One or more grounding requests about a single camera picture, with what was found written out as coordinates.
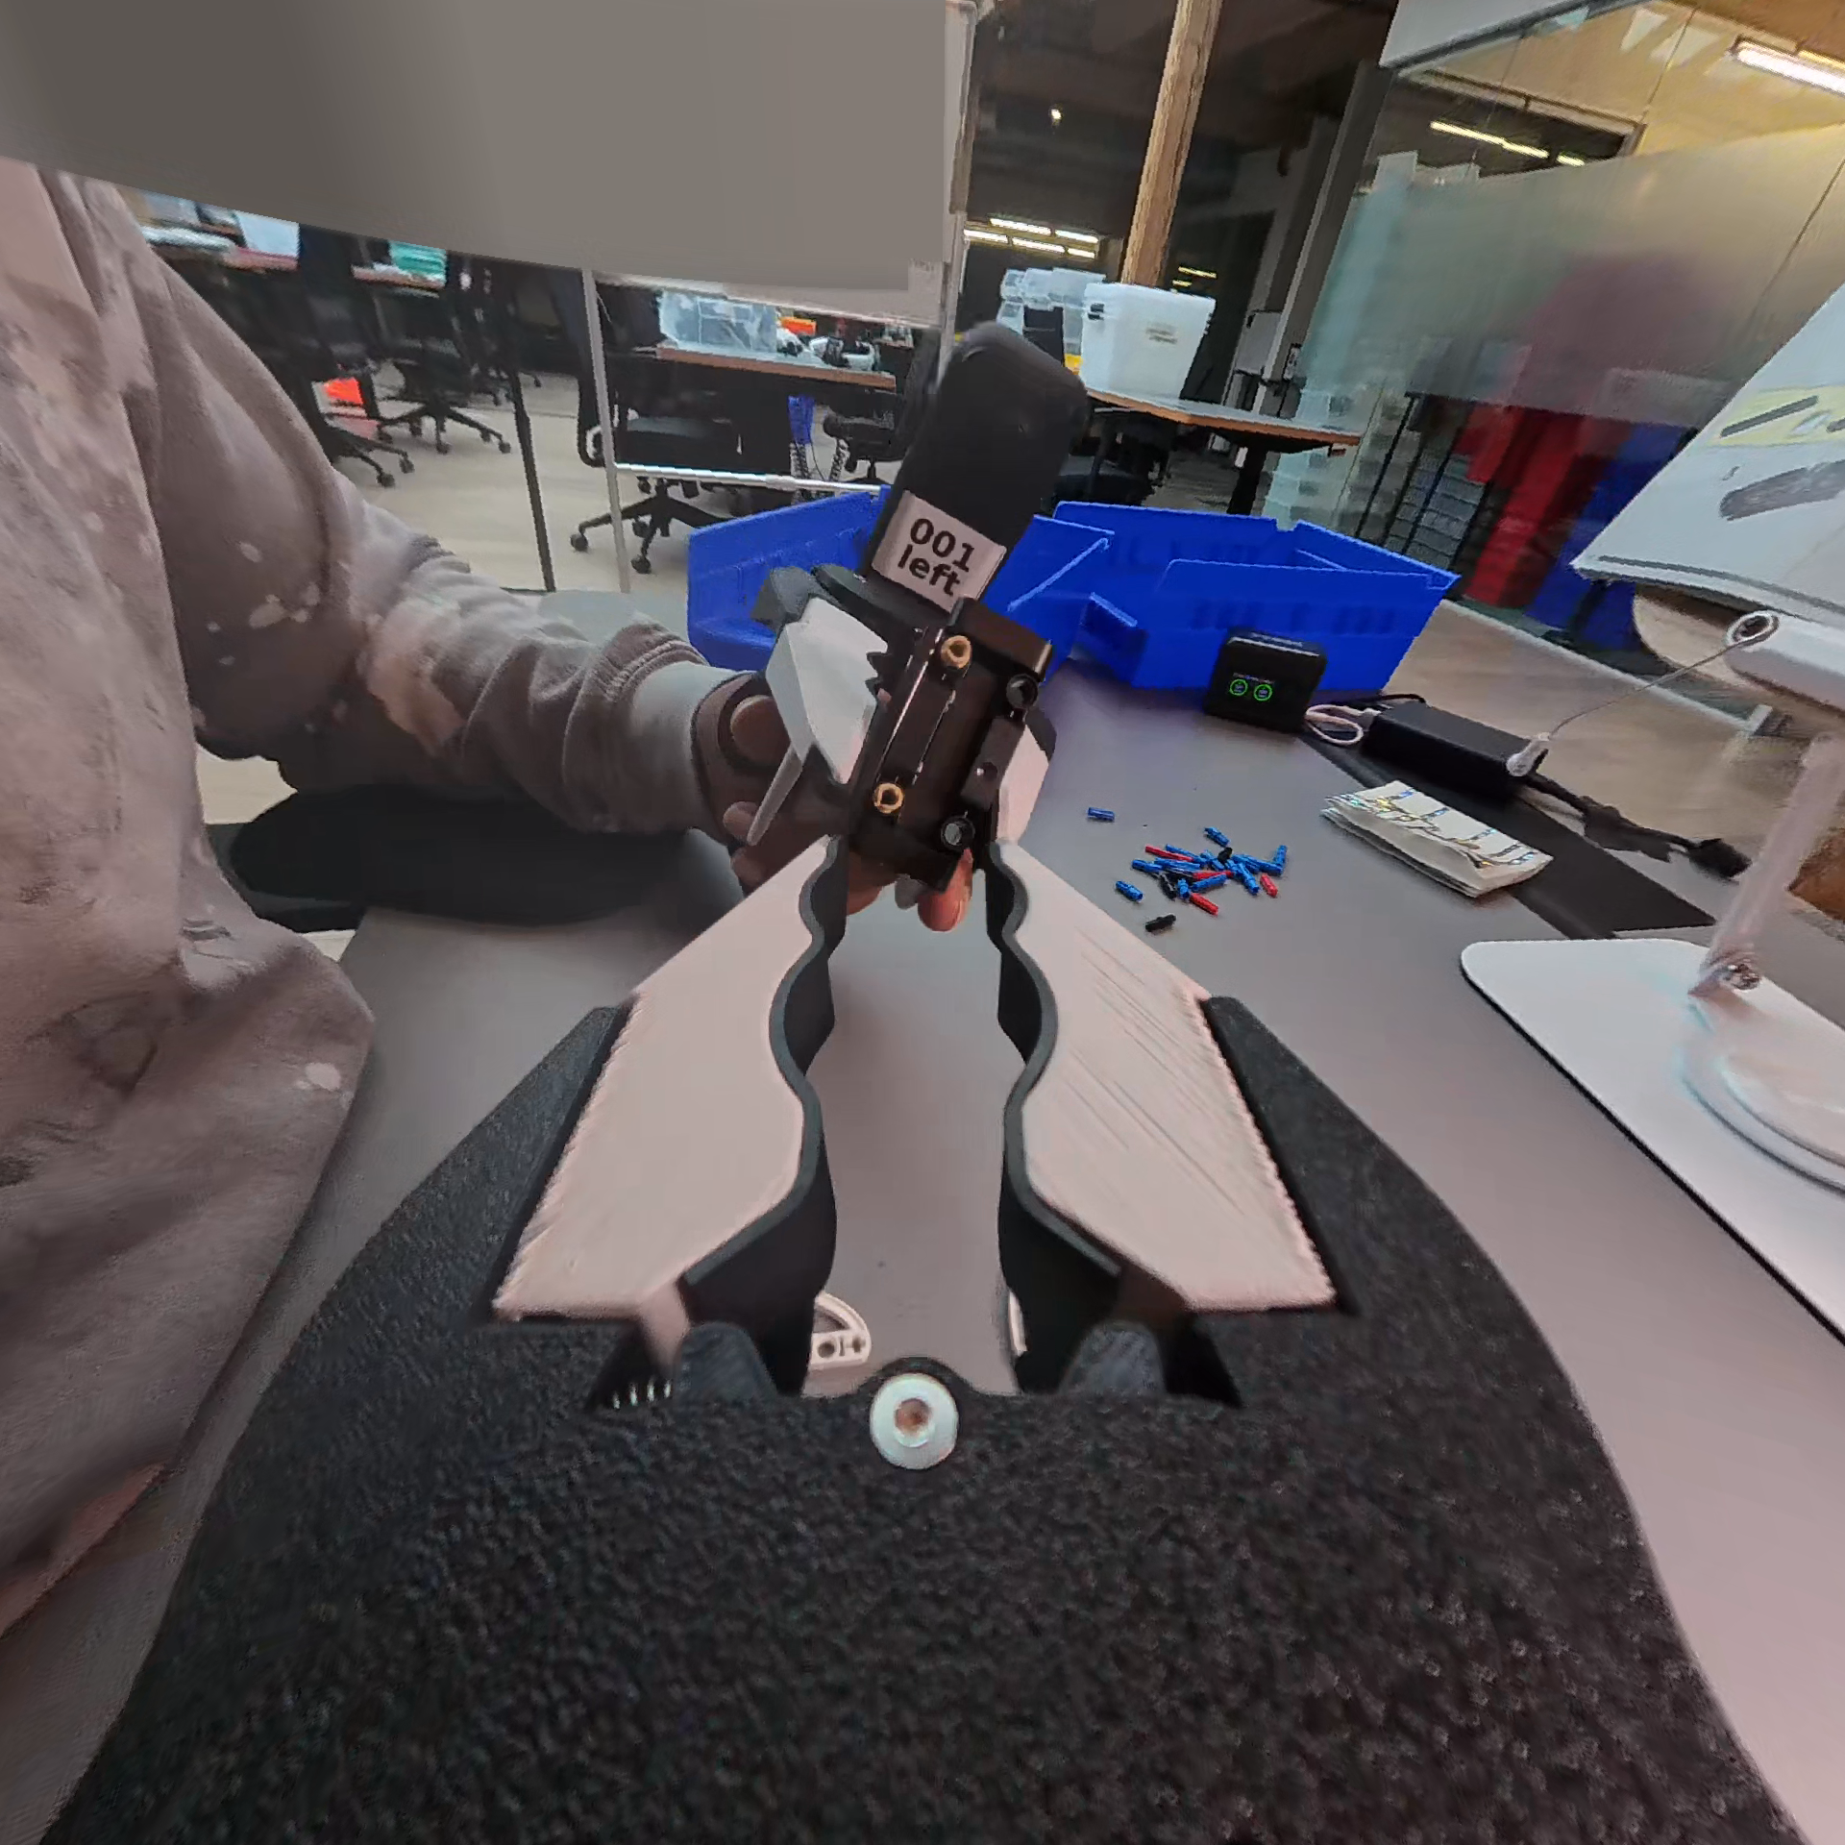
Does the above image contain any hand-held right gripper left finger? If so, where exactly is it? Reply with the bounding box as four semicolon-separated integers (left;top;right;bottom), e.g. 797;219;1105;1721
490;841;851;1397

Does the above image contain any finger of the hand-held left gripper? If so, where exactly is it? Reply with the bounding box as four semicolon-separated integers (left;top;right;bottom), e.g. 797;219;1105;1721
747;595;879;850
991;713;1060;858

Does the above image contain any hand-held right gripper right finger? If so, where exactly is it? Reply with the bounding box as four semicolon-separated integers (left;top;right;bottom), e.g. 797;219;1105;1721
986;846;1340;1397

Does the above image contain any black toy brick assembly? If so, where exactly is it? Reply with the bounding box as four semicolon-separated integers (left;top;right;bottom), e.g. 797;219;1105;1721
844;596;1057;885

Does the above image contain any blue bin with label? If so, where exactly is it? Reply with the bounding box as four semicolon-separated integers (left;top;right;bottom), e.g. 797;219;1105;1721
684;488;1118;679

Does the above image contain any person's left forearm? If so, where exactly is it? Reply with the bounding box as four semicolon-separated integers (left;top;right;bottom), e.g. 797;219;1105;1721
192;533;723;839

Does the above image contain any grey desk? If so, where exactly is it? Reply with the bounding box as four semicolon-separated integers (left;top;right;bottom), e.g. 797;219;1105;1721
0;584;1845;1845

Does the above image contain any person's left hand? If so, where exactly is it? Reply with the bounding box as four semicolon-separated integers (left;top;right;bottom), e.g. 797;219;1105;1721
692;670;984;935

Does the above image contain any white storage box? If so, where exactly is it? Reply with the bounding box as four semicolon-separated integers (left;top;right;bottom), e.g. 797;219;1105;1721
1078;281;1217;397

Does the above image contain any pile of coloured pins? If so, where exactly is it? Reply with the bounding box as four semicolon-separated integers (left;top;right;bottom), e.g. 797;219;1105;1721
1083;801;1289;934

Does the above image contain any wooden background table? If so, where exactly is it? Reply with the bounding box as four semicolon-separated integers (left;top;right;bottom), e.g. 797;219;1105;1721
655;338;902;506
1073;382;1364;514

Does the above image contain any black device with green display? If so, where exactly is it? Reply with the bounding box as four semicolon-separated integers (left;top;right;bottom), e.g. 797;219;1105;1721
1206;629;1328;738

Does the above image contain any black office chair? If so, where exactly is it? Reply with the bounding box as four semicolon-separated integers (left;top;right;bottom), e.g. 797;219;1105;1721
382;259;513;454
568;281;751;574
281;275;413;490

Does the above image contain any wooden pillar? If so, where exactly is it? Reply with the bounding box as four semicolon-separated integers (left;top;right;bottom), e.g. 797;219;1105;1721
1121;0;1222;289

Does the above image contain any black chair armrest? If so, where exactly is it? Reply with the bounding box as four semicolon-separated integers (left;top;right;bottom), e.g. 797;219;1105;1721
208;783;745;930

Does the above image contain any black power adapter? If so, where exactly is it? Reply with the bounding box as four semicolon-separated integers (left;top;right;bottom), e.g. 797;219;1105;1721
1361;697;1550;801

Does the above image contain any folded paper booklet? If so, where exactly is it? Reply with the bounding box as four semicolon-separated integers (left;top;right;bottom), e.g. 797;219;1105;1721
1322;782;1555;901

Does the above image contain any book stand with white base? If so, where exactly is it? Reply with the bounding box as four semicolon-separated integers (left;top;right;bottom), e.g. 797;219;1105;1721
1460;584;1845;1336

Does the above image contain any rack of storage drawers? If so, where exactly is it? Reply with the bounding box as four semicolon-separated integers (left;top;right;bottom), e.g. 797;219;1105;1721
1405;388;1701;644

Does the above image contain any person's grey sweatshirt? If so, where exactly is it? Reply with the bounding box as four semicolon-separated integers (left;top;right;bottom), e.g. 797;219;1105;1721
0;158;434;1630

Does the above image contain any open instruction manual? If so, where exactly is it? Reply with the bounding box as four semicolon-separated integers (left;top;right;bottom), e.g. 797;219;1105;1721
1570;281;1845;628

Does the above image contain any thin wire tether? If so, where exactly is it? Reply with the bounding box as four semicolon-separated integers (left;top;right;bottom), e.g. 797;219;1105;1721
1507;607;1780;780

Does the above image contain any black power cable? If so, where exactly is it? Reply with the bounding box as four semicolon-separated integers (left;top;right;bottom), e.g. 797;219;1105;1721
1529;778;1753;881

